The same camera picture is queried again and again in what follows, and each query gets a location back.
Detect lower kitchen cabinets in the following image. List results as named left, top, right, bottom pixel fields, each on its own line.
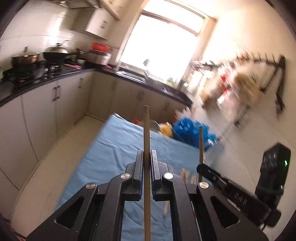
left=1, top=73, right=187, bottom=218

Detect wooden chopstick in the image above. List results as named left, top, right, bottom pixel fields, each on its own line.
left=144, top=105, right=151, bottom=241
left=198, top=126, right=204, bottom=183

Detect red basin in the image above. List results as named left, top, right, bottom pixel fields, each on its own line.
left=91, top=42, right=109, bottom=52

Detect wall hook rack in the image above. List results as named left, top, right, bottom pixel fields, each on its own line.
left=231, top=55, right=285, bottom=115

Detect dark cooking pot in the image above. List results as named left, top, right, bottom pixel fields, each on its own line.
left=11, top=46, right=40, bottom=75

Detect black countertop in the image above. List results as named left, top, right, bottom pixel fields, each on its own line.
left=1, top=63, right=193, bottom=107

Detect yellow bag on table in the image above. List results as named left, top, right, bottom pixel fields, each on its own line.
left=159, top=122, right=173, bottom=138

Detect blue table cloth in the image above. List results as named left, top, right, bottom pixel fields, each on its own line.
left=56, top=114, right=199, bottom=240

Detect blue plastic bag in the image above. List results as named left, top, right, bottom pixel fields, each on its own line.
left=172, top=116, right=217, bottom=151

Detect window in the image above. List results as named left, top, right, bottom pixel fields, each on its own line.
left=120, top=1, right=209, bottom=82

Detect black wok with lid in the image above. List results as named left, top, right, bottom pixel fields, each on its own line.
left=43, top=43, right=75, bottom=65

